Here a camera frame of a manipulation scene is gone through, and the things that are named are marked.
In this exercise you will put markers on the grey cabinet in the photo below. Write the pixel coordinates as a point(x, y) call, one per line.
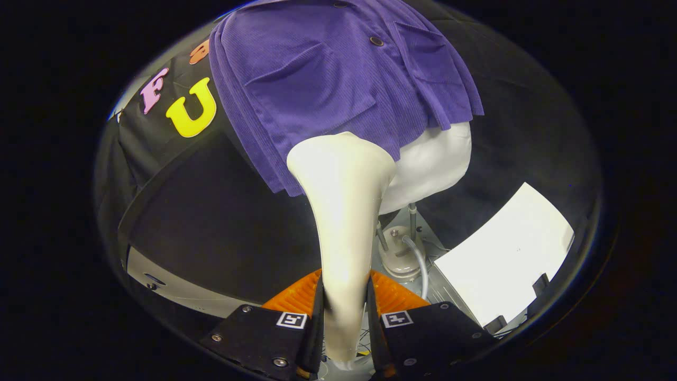
point(211, 222)

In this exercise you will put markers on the white flat board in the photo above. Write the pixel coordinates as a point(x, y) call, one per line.
point(502, 254)

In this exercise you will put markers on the black backdrop cloth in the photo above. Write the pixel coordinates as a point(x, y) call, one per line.
point(529, 132)

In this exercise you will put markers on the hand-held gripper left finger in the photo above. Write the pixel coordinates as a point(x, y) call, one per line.
point(317, 328)

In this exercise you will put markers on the white garment steamer head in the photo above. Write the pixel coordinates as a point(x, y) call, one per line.
point(344, 201)

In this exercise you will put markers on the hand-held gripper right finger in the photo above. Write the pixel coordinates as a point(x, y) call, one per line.
point(374, 333)

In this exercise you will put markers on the white mannequin torso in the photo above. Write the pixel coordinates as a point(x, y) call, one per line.
point(433, 164)

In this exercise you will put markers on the black board bracket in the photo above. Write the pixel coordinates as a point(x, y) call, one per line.
point(539, 284)
point(495, 324)

